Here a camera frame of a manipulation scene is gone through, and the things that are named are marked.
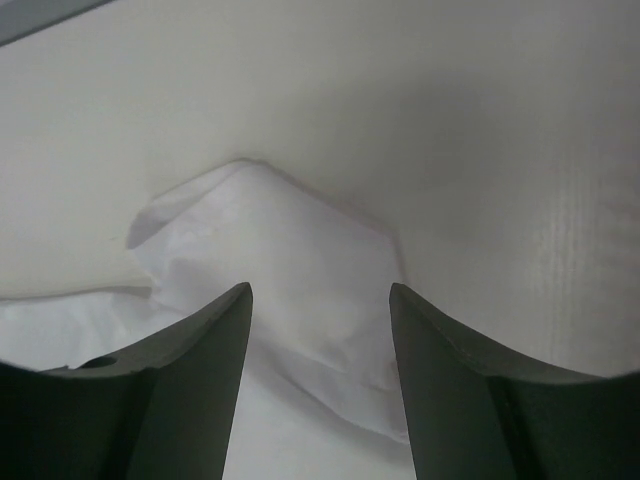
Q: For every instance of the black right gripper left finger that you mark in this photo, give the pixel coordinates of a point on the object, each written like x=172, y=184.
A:
x=161, y=408

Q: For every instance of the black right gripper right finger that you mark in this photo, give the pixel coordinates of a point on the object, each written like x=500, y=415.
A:
x=476, y=409

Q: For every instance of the white t shirt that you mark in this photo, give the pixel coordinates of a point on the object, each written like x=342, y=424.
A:
x=319, y=397

